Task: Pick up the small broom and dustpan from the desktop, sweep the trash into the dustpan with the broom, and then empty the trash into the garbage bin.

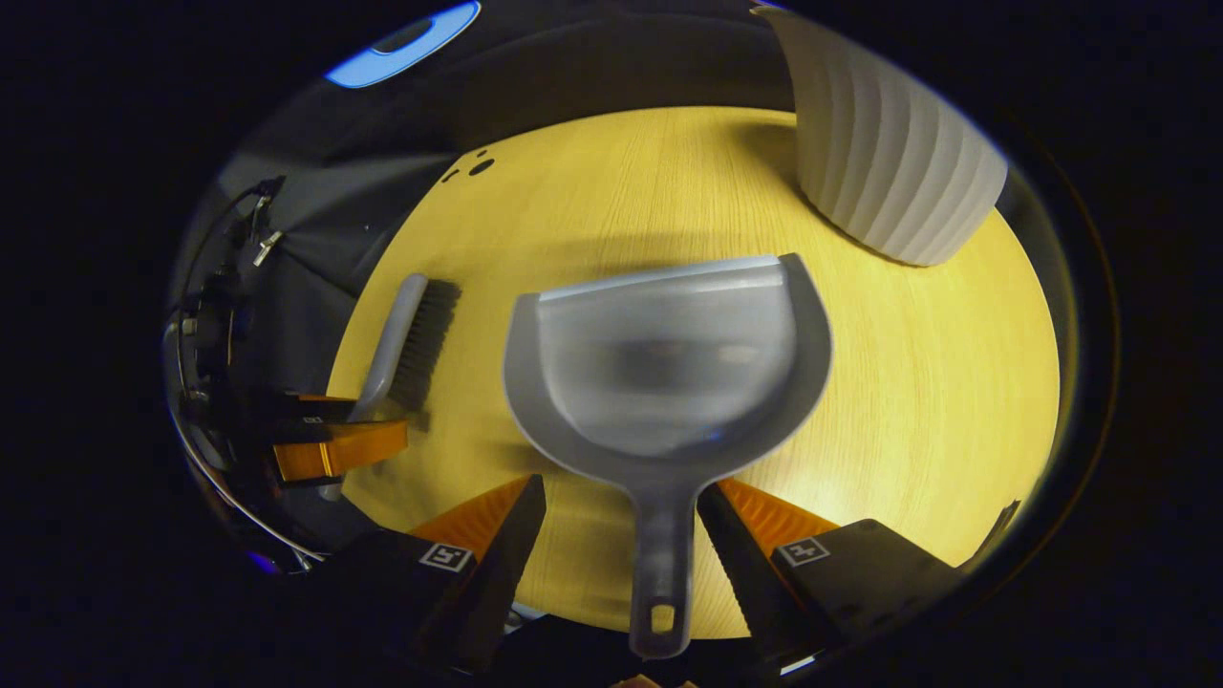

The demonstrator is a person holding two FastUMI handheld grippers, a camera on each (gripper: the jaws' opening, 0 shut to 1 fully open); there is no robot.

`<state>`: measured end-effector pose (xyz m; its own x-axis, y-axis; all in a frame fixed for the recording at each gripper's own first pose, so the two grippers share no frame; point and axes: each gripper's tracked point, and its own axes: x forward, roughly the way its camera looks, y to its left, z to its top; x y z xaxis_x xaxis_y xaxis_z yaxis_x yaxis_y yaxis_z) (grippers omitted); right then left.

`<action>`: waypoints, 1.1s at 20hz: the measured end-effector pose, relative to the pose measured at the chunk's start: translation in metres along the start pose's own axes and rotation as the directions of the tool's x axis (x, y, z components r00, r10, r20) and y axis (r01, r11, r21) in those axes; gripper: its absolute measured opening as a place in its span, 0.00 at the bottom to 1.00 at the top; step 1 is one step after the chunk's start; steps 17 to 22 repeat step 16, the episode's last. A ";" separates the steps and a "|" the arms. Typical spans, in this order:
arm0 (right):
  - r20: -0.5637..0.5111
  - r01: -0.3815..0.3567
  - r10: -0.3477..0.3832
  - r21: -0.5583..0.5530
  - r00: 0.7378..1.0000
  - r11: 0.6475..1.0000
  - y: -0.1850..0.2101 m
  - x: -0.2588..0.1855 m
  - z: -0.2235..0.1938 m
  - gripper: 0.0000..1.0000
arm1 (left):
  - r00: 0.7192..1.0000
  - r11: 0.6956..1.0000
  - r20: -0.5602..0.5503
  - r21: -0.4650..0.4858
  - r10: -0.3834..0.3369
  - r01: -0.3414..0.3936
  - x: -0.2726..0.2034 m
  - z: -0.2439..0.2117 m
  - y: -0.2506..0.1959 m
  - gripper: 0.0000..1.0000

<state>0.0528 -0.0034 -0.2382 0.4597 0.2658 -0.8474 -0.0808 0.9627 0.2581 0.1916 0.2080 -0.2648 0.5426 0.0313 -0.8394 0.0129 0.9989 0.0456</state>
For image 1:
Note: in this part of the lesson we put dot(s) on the black backdrop cloth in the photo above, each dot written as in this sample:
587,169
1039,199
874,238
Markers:
592,67

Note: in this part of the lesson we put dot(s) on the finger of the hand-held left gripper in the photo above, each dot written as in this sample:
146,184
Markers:
315,406
334,451

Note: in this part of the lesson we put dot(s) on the silver metal clip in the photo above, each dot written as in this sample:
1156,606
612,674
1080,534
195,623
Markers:
268,248

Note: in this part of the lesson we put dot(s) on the white ribbed garbage bin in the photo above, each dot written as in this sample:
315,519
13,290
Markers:
889,143

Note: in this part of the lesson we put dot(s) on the small grey broom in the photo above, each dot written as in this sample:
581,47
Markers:
396,334

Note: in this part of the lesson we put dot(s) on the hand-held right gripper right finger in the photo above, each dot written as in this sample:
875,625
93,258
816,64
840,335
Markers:
740,573

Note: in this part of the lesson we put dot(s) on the grey plastic dustpan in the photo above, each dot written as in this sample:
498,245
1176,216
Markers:
669,363

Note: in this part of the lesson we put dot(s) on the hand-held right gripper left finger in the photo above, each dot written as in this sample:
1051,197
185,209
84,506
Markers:
497,573

